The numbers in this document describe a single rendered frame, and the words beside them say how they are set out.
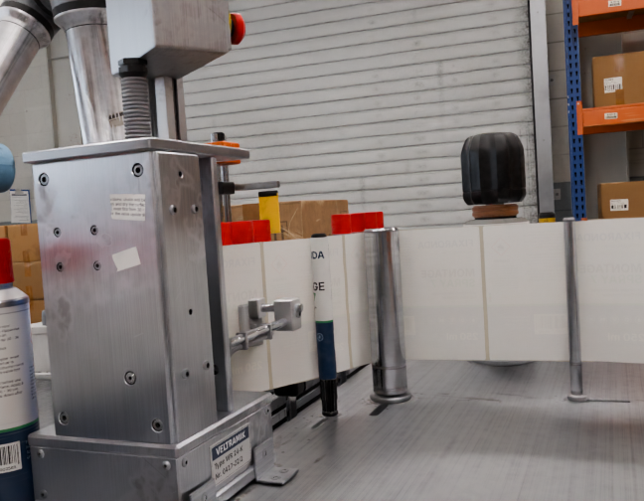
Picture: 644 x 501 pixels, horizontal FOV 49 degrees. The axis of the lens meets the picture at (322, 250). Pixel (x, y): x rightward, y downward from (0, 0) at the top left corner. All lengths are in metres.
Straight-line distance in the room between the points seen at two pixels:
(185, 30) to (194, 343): 0.46
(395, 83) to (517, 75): 0.88
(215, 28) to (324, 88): 4.74
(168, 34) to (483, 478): 0.58
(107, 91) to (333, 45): 4.47
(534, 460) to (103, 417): 0.33
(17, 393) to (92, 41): 0.79
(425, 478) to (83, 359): 0.27
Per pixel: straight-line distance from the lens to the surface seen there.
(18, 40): 1.33
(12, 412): 0.56
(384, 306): 0.75
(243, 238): 0.85
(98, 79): 1.23
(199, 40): 0.86
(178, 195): 0.48
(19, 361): 0.56
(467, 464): 0.60
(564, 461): 0.61
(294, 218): 1.53
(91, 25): 1.25
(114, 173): 0.48
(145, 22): 0.87
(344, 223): 1.17
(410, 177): 5.35
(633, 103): 4.58
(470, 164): 0.93
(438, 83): 5.37
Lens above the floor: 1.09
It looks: 3 degrees down
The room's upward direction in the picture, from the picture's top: 4 degrees counter-clockwise
